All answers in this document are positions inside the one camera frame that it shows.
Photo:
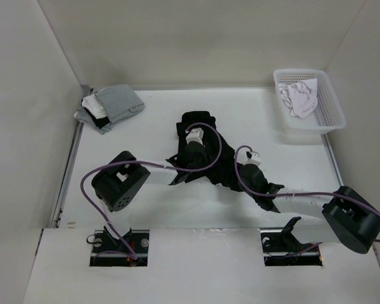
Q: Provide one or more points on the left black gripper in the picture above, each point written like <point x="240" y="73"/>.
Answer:
<point x="205" y="155"/>

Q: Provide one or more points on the black tank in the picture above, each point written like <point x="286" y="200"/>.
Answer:
<point x="101" y="123"/>
<point x="222" y="172"/>

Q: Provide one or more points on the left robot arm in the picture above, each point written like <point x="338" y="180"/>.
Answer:
<point x="117" y="186"/>

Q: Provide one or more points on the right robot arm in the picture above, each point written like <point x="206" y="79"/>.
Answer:
<point x="339" y="217"/>

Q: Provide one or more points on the white tank top in basket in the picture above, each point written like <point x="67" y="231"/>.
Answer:
<point x="300" y="97"/>

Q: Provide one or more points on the folded black tank top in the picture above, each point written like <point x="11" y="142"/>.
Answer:
<point x="101" y="123"/>

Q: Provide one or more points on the folded white tank top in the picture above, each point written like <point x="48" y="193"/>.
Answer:
<point x="95" y="108"/>

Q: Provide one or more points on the bottom grey folded tank top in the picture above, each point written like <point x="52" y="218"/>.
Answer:
<point x="83" y="115"/>

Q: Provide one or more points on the white plastic basket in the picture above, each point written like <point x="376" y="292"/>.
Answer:
<point x="328" y="114"/>

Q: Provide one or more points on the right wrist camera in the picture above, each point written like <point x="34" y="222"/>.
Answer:
<point x="252" y="158"/>

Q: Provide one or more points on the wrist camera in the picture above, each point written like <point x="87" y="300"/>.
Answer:
<point x="252" y="158"/>
<point x="195" y="135"/>

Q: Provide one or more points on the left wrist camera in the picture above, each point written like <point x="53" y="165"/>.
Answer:
<point x="195" y="135"/>

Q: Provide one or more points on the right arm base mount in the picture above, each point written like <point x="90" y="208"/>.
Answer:
<point x="283" y="249"/>

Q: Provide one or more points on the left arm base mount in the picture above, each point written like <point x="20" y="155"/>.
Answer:
<point x="107" y="251"/>

